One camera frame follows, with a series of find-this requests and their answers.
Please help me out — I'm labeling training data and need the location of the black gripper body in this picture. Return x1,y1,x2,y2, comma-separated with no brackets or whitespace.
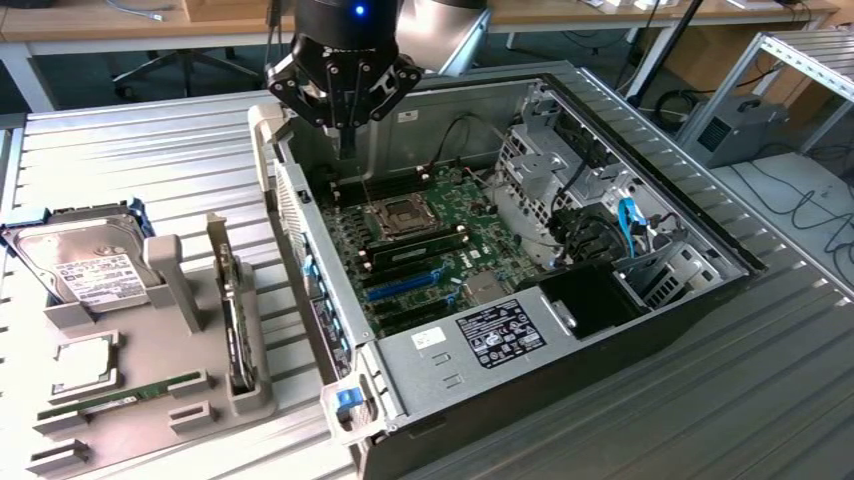
291,0,401,101

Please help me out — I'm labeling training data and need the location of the black graphics card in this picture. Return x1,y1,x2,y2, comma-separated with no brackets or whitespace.
203,212,260,396

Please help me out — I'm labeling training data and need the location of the black office chair base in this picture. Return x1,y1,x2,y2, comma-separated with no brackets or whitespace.
109,47,263,100

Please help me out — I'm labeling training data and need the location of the brown cardboard box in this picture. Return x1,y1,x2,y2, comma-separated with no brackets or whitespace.
180,0,296,24

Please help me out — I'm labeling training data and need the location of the metal CPU socket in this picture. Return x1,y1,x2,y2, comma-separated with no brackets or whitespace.
363,192,441,242

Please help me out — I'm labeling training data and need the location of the hard disk drive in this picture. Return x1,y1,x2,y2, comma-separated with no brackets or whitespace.
0,197,159,307

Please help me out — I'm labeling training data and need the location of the green motherboard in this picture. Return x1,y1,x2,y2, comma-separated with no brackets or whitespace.
317,167,532,339

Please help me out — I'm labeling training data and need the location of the dark RAM stick with label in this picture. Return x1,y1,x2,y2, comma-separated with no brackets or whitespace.
368,241,469,267

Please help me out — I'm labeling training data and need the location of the silver drive cage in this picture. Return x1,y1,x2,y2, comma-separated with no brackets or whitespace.
496,82,730,310

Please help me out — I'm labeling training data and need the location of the silver chipset heat sink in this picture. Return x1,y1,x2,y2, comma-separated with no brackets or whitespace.
463,274,516,307

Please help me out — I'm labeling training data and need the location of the black expansion slot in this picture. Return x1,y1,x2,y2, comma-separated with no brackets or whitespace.
368,294,455,319

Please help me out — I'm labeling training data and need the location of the silver hard disk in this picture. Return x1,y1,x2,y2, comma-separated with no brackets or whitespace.
2,215,152,314

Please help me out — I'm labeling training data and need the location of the grey cabinet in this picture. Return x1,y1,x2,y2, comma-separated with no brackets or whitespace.
692,93,794,170

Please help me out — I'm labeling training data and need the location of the silver power supply unit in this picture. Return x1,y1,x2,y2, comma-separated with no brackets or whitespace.
363,285,583,420

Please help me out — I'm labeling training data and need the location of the grey parts rack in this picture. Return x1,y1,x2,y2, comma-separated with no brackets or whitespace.
24,233,279,476

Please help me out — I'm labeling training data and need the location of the blue case latch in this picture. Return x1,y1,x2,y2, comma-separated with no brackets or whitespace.
335,387,365,414

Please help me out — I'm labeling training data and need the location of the silver CPU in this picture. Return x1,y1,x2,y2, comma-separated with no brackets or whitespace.
51,342,116,396

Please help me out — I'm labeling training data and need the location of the green RAM stick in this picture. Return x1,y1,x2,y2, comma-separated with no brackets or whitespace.
36,370,203,421

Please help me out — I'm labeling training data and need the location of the open black PC case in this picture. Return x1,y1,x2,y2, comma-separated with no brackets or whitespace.
247,59,770,480

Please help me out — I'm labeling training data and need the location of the black wire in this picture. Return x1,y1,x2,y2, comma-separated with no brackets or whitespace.
425,113,500,171

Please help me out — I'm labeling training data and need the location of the wooden desk white frame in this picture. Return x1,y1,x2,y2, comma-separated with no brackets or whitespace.
486,0,843,99
0,0,299,114

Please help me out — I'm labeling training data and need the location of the black power cable bundle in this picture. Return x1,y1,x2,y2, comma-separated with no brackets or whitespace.
551,205,620,265

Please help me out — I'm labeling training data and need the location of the blue wire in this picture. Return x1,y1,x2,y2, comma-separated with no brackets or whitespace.
616,196,647,260

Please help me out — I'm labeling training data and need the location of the aluminium frame rack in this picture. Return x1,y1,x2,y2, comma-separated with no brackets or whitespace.
671,27,854,154

